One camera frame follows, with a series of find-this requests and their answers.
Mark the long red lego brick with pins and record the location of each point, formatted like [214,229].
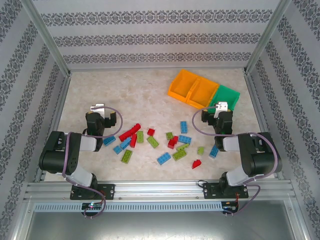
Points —
[130,132]

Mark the orange plastic bin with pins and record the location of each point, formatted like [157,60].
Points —
[180,85]
[203,92]

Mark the small blue lego brick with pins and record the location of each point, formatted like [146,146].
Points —
[117,149]

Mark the green plastic bin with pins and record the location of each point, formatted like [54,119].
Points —
[227,93]

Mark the small lime green lego brick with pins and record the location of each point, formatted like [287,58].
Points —
[169,135]
[200,150]

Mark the thin lime green lego plate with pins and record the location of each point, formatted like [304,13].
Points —
[182,147]

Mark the small red lego brick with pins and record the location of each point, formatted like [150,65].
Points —
[150,131]

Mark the red sloped lego brick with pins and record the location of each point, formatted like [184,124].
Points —
[196,164]

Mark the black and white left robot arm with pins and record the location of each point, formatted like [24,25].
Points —
[55,155]

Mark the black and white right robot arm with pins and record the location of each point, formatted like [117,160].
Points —
[260,155]

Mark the small circuit board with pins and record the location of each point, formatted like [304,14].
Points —
[91,205]
[228,209]

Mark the sheet metal tray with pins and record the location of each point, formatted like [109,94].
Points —
[150,227]

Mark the aluminium side rail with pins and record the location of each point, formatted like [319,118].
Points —
[255,105]
[60,105]

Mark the aluminium cross rail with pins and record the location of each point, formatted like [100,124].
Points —
[150,70]

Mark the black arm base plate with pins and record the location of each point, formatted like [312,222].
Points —
[210,191]
[110,191]

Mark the aluminium mounting rail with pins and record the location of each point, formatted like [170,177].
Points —
[155,190]

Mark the aluminium frame post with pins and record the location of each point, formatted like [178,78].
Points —
[47,37]
[265,37]

